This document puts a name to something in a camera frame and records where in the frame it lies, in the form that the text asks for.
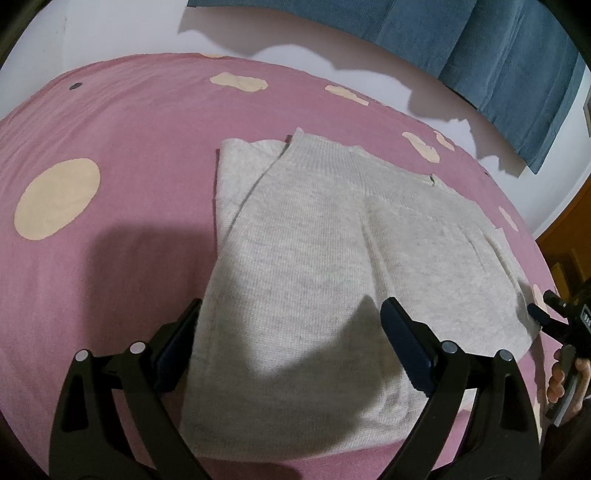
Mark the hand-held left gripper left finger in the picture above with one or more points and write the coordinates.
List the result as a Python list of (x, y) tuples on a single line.
[(171, 357)]

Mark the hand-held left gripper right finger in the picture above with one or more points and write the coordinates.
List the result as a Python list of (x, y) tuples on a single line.
[(406, 344)]

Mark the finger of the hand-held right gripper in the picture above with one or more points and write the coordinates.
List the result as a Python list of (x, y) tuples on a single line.
[(556, 302), (540, 318)]

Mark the cream sweater with pink flowers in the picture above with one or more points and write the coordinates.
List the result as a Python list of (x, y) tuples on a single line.
[(323, 240)]

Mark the person's right hand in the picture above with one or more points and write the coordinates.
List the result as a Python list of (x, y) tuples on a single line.
[(556, 383)]

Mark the wooden door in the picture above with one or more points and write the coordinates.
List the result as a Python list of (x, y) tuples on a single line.
[(568, 240)]

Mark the pink bed sheet cream dots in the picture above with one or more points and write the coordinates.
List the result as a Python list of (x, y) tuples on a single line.
[(138, 138)]

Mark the blue curtain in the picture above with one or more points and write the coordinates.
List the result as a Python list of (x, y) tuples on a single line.
[(485, 41)]

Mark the wall switch plate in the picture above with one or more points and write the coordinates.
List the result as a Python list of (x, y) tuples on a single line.
[(588, 113)]

